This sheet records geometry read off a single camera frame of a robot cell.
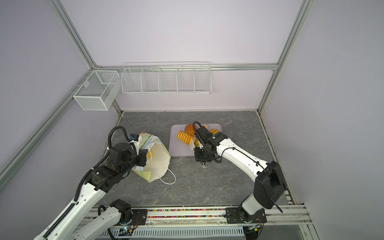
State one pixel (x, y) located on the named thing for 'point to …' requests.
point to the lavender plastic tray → (179, 148)
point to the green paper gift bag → (158, 158)
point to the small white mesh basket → (100, 91)
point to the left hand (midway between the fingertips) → (146, 152)
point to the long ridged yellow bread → (186, 138)
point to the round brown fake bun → (189, 129)
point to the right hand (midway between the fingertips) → (198, 160)
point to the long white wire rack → (169, 78)
